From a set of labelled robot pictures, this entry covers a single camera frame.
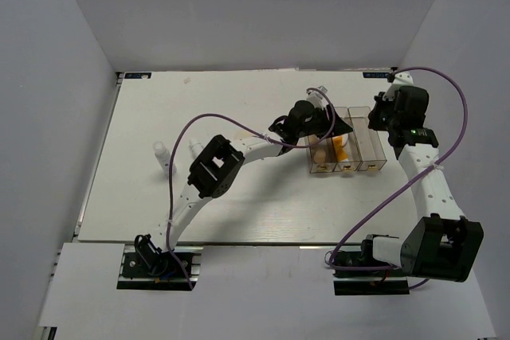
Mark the gourd-shaped peach makeup sponge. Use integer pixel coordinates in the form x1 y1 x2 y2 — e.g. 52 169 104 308
308 135 320 145

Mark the orange sunscreen tube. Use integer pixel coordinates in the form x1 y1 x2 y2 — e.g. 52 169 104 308
331 136 348 162

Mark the clear three-compartment organizer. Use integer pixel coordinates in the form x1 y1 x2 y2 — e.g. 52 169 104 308
308 107 386 174

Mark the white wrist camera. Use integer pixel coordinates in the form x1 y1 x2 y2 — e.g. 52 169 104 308
385 72 414 100
306 86 328 109

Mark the white frosted cream jar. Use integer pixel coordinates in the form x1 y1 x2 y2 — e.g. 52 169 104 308
152 141 171 169

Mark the white oval sunscreen bottle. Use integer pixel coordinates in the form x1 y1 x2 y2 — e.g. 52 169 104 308
340 134 349 147

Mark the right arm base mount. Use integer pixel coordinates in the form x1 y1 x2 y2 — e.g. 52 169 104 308
332 244 410 296

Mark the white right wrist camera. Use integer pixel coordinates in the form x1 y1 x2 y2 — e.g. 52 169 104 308
385 72 414 100

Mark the white pink teal spray bottle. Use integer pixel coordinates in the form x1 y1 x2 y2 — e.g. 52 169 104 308
189 138 204 159

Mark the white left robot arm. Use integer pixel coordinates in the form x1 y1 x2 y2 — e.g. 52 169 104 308
135 100 353 277

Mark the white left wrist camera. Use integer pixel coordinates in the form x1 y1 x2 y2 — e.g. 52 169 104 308
306 86 328 109

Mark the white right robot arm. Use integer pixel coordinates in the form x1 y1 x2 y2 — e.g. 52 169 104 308
359 85 484 283

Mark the round peach makeup sponge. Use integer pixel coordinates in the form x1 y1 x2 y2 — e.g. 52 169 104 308
313 149 328 164

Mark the blue table corner sticker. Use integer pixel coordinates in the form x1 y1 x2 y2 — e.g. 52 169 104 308
362 72 389 79

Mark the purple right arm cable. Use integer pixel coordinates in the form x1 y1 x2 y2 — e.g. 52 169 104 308
324 67 469 291

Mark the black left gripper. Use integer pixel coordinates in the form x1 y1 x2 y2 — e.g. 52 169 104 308
296 104 353 139

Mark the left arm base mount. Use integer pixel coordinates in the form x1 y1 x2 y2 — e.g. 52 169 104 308
116 247 202 291

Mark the left blue corner sticker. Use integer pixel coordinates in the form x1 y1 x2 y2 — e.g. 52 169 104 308
124 72 151 80

